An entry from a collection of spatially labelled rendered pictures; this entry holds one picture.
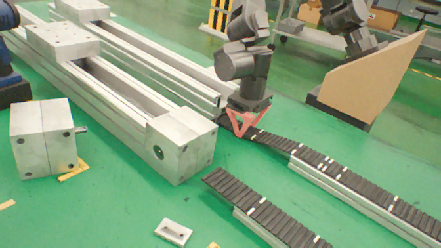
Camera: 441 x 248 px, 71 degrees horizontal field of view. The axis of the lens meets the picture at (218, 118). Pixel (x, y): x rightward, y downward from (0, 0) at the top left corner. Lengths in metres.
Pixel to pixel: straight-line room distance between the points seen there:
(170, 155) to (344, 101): 0.59
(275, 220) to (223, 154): 0.21
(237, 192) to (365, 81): 0.53
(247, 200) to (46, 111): 0.38
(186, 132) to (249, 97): 0.18
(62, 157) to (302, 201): 0.44
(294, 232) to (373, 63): 0.55
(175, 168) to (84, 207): 0.16
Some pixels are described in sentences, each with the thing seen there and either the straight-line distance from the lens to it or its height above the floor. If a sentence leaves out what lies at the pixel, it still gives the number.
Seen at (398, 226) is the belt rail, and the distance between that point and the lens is 0.65.
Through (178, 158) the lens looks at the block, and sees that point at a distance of 0.53.
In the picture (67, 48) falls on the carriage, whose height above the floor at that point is 0.90.
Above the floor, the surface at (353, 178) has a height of 0.81.
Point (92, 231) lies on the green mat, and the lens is 0.52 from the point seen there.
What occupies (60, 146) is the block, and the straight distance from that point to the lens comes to 0.58.
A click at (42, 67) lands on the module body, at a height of 0.81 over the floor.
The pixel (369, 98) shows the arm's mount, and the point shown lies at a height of 0.85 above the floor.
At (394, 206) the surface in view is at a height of 0.81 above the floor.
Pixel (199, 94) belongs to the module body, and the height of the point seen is 0.84.
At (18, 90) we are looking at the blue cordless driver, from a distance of 0.81.
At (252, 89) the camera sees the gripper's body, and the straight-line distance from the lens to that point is 0.66.
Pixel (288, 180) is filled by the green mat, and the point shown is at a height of 0.78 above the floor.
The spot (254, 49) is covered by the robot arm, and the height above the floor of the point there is 0.99.
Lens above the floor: 1.19
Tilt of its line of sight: 32 degrees down
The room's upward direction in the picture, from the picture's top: 10 degrees clockwise
